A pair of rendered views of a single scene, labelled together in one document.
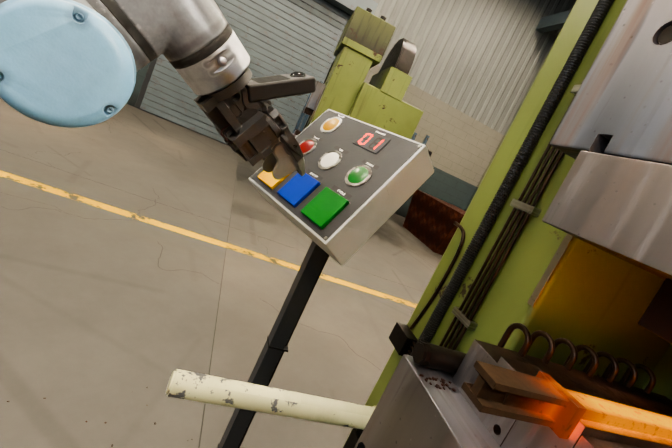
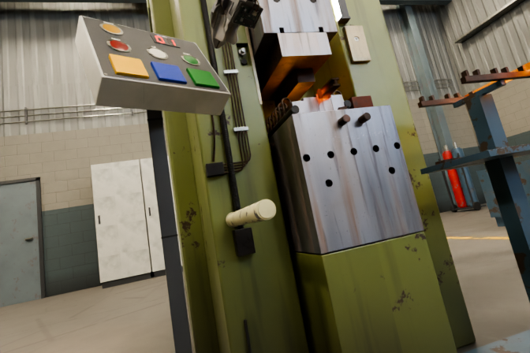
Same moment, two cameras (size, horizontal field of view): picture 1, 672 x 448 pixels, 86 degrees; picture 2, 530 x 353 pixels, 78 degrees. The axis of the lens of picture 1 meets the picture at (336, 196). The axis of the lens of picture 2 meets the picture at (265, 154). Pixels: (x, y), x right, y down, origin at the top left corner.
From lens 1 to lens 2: 115 cm
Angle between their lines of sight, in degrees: 90
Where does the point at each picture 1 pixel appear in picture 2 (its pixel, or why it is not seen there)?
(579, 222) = (293, 52)
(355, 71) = not seen: outside the picture
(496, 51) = not seen: outside the picture
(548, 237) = (248, 79)
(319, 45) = not seen: outside the picture
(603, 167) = (287, 36)
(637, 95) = (281, 16)
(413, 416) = (313, 122)
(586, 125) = (273, 25)
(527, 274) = (251, 96)
